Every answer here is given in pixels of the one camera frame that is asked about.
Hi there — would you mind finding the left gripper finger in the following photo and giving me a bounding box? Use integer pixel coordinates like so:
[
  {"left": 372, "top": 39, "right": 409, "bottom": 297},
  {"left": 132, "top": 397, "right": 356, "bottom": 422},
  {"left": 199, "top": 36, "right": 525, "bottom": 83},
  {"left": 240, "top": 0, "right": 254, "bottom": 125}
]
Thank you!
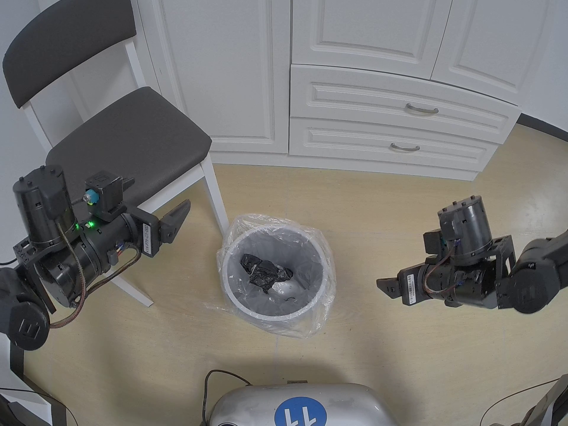
[{"left": 159, "top": 199, "right": 192, "bottom": 244}]

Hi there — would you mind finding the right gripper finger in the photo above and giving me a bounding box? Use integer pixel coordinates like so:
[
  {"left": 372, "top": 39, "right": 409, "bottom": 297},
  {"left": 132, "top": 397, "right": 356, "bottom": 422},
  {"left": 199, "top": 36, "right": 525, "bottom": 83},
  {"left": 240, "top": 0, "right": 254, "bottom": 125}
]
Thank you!
[{"left": 376, "top": 277, "right": 403, "bottom": 300}]

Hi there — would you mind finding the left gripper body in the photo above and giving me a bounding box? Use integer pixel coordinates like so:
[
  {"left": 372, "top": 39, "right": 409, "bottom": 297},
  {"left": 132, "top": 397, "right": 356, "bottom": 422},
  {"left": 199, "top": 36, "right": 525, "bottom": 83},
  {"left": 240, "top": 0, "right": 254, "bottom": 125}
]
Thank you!
[{"left": 44, "top": 206, "right": 161, "bottom": 310}]

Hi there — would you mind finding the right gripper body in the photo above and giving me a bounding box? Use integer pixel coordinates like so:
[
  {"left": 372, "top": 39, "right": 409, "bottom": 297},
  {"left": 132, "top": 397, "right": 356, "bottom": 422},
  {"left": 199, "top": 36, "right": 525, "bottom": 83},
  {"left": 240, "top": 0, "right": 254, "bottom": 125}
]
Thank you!
[{"left": 397, "top": 262, "right": 498, "bottom": 309}]

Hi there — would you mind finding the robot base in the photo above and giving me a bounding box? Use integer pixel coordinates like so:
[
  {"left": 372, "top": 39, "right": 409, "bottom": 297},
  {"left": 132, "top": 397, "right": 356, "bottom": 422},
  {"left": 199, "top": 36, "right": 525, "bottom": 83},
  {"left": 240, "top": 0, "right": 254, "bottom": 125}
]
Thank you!
[{"left": 209, "top": 382, "right": 396, "bottom": 426}]

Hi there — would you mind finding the clear plastic bag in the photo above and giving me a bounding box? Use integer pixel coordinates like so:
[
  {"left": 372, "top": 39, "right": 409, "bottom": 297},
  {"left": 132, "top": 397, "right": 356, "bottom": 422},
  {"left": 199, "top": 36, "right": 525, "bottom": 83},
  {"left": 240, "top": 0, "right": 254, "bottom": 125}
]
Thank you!
[{"left": 216, "top": 212, "right": 337, "bottom": 341}]

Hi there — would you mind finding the crumpled black plastic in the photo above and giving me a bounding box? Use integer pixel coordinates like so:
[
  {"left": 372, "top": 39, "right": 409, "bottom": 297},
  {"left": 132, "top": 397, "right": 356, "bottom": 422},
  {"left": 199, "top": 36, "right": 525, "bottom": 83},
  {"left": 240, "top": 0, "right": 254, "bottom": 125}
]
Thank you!
[{"left": 239, "top": 253, "right": 295, "bottom": 293}]

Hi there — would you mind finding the white trash bin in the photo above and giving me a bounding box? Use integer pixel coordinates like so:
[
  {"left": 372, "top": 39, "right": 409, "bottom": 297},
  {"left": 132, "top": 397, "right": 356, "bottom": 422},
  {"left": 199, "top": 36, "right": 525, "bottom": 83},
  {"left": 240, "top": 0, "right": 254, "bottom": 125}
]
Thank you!
[{"left": 220, "top": 225, "right": 334, "bottom": 323}]

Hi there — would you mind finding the white chair with grey cushions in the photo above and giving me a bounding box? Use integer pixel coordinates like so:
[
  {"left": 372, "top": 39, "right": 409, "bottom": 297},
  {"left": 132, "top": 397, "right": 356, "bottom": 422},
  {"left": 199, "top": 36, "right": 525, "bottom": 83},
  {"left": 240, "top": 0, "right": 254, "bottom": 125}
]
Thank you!
[{"left": 2, "top": 0, "right": 230, "bottom": 308}]

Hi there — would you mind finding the clear printed wrapper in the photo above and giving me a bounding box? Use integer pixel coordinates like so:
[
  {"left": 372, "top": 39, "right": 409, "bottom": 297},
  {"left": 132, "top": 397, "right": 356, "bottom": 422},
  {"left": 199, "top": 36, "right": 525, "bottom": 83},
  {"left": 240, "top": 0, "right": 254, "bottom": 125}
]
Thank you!
[{"left": 267, "top": 278, "right": 307, "bottom": 303}]

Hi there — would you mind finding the white wardrobe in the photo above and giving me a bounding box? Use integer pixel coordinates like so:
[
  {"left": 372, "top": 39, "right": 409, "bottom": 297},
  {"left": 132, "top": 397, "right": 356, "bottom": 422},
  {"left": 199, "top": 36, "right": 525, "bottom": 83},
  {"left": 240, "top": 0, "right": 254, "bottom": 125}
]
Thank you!
[{"left": 33, "top": 0, "right": 556, "bottom": 182}]

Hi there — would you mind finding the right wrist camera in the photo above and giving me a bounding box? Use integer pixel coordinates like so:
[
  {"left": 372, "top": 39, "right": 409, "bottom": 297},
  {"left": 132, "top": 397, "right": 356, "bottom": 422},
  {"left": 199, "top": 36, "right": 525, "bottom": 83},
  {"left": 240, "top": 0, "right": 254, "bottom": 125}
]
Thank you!
[{"left": 422, "top": 231, "right": 447, "bottom": 265}]

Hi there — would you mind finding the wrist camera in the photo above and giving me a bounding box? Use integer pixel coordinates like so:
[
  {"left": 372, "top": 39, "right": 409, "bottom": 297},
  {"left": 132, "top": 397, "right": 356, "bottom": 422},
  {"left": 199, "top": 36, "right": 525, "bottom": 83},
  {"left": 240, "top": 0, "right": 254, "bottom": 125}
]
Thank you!
[
  {"left": 422, "top": 231, "right": 447, "bottom": 265},
  {"left": 83, "top": 171, "right": 135, "bottom": 224}
]

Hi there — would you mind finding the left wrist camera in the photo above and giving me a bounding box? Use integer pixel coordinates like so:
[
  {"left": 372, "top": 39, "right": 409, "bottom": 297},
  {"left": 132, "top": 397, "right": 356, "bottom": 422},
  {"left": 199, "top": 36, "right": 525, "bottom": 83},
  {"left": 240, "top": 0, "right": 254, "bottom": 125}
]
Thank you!
[{"left": 83, "top": 171, "right": 135, "bottom": 224}]

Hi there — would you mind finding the black cable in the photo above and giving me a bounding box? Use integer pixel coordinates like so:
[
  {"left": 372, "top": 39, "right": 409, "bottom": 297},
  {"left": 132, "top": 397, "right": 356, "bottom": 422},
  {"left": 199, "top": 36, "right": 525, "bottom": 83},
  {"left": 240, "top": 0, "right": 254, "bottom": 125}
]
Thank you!
[
  {"left": 201, "top": 369, "right": 256, "bottom": 423},
  {"left": 483, "top": 377, "right": 568, "bottom": 426}
]

